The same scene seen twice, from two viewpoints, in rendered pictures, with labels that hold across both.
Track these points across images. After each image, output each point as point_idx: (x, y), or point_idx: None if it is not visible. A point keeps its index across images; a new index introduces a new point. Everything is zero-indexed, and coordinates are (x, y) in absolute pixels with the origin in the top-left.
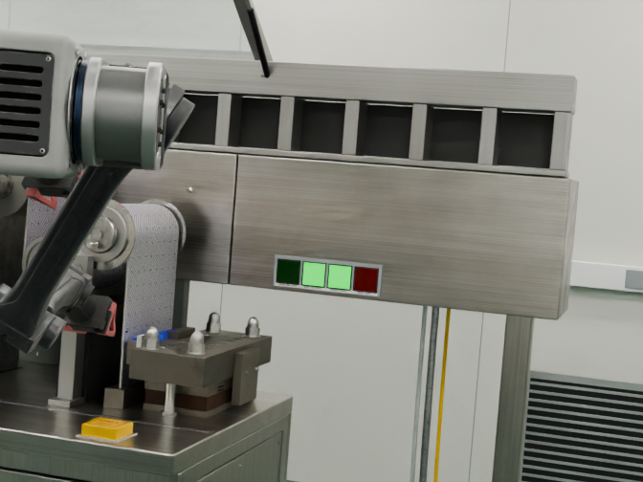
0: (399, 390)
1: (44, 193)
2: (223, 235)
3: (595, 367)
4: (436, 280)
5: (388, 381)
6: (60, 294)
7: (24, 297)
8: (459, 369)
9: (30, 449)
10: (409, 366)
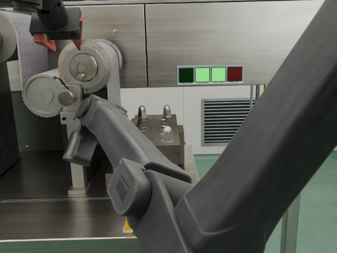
0: (152, 114)
1: (52, 37)
2: (141, 57)
3: (228, 93)
4: (276, 69)
5: (147, 111)
6: (151, 142)
7: (260, 214)
8: (175, 102)
9: (87, 250)
10: (155, 104)
